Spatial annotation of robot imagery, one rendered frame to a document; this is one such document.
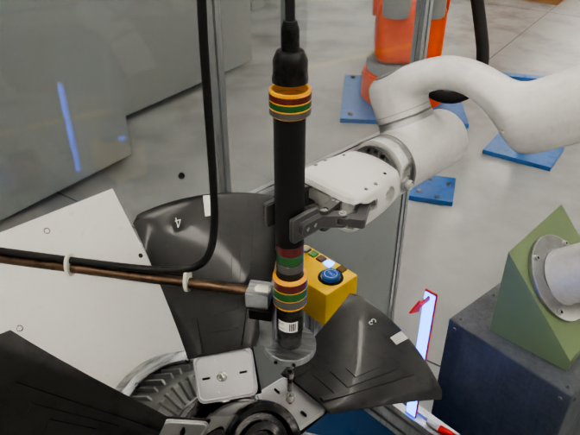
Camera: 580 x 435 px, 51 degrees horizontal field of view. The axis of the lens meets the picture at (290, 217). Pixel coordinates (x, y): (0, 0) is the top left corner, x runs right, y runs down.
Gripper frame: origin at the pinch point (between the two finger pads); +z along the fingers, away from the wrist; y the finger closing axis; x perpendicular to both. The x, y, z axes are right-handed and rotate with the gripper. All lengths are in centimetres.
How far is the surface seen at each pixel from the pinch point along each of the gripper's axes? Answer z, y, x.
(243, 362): 4.9, 4.0, -23.4
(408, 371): -19.9, -6.8, -35.3
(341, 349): -13.4, 2.0, -32.4
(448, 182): -252, 122, -146
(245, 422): 10.0, -2.2, -25.6
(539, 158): -325, 99, -147
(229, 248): -1.5, 14.1, -12.6
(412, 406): -34, 0, -62
